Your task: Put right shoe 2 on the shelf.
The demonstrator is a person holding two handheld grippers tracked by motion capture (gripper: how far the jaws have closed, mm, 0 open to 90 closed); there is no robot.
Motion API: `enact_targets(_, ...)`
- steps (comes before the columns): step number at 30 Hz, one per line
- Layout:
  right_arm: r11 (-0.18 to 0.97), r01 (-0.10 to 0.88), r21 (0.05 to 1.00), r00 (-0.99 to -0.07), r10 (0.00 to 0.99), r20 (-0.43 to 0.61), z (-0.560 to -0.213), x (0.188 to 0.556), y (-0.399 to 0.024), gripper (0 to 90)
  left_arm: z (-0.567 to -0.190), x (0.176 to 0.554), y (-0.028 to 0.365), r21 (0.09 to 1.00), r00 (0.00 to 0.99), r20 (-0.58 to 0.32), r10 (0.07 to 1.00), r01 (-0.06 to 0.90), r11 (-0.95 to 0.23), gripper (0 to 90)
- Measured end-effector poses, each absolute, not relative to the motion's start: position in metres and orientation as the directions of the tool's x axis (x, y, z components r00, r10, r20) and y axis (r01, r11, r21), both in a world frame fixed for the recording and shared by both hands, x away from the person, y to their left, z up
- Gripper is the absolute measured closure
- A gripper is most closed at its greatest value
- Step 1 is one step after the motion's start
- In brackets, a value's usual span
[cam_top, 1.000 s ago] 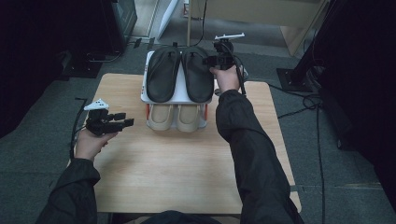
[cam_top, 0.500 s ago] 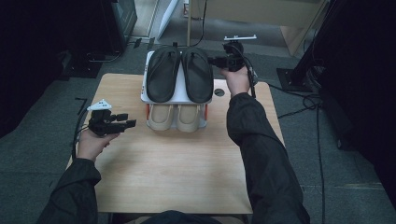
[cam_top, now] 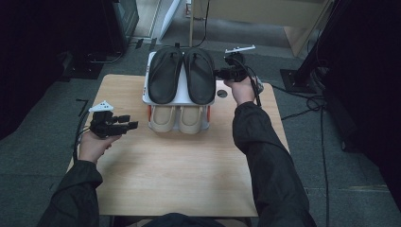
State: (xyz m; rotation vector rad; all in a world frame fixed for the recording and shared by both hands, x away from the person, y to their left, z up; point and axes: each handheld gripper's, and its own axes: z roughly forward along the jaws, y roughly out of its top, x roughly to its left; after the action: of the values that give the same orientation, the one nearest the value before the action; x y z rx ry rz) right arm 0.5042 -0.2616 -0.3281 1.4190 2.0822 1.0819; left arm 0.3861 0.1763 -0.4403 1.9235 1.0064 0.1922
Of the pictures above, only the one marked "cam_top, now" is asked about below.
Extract hand-held gripper black cable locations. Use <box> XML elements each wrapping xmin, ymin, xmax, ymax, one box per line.
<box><xmin>72</xmin><ymin>110</ymin><xmax>93</xmax><ymax>165</ymax></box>
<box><xmin>237</xmin><ymin>58</ymin><xmax>263</xmax><ymax>108</ymax></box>

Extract person's left hand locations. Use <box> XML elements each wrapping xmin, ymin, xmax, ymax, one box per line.
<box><xmin>78</xmin><ymin>131</ymin><xmax>122</xmax><ymax>165</ymax></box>

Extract white board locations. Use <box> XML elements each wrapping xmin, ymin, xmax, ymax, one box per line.
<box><xmin>158</xmin><ymin>0</ymin><xmax>182</xmax><ymax>41</ymax></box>

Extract person's right hand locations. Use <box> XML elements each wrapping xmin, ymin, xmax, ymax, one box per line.
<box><xmin>223</xmin><ymin>77</ymin><xmax>257</xmax><ymax>107</ymax></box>

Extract black flip-flop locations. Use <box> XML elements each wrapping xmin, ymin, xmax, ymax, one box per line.
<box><xmin>148</xmin><ymin>46</ymin><xmax>184</xmax><ymax>105</ymax></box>
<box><xmin>183</xmin><ymin>46</ymin><xmax>218</xmax><ymax>106</ymax></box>

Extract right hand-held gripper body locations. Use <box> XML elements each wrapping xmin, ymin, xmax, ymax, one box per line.
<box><xmin>224</xmin><ymin>44</ymin><xmax>256</xmax><ymax>83</ymax></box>

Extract dark cabinet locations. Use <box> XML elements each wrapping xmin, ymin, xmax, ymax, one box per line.
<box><xmin>112</xmin><ymin>0</ymin><xmax>140</xmax><ymax>45</ymax></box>

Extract black metal stand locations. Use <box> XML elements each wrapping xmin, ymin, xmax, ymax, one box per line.
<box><xmin>279</xmin><ymin>0</ymin><xmax>348</xmax><ymax>95</ymax></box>

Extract black floor cable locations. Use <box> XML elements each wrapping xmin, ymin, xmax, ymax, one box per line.
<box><xmin>280</xmin><ymin>94</ymin><xmax>331</xmax><ymax>227</ymax></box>

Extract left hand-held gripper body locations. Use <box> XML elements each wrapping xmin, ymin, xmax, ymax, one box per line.
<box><xmin>89</xmin><ymin>99</ymin><xmax>123</xmax><ymax>139</ymax></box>

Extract left hand-held gripper black cable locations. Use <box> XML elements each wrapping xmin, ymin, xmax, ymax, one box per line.
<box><xmin>72</xmin><ymin>110</ymin><xmax>93</xmax><ymax>165</ymax></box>

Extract grey shoe rack orange supports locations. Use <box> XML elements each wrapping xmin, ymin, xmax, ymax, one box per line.
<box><xmin>141</xmin><ymin>50</ymin><xmax>218</xmax><ymax>131</ymax></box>

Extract black hanging cable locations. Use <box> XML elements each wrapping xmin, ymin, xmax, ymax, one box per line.
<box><xmin>192</xmin><ymin>0</ymin><xmax>211</xmax><ymax>48</ymax></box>

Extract right hand-held gripper black cable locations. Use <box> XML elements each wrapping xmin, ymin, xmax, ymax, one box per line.
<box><xmin>237</xmin><ymin>58</ymin><xmax>263</xmax><ymax>108</ymax></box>

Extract person's dark clothing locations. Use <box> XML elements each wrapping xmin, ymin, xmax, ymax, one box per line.
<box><xmin>141</xmin><ymin>212</ymin><xmax>229</xmax><ymax>227</ymax></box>

